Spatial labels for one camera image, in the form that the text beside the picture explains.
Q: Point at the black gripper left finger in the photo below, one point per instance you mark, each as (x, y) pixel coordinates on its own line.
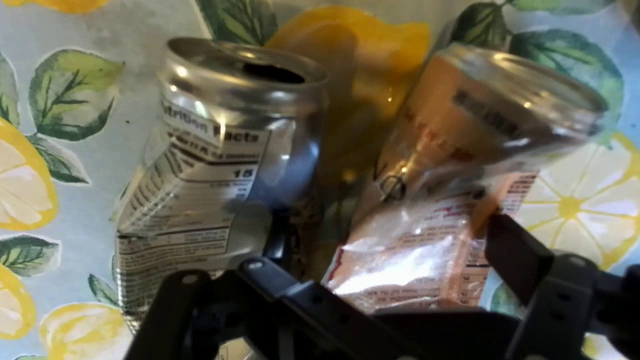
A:
(180, 312)

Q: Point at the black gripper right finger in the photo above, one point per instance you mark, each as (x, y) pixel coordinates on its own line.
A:
(572, 306)

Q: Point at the crushed silver can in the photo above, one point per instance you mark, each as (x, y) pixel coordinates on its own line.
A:
(212, 153)

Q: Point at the lemon print tablecloth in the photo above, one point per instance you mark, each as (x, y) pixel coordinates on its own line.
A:
(93, 186)

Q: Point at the crushed orange can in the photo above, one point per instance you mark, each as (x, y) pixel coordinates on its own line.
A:
(466, 107)

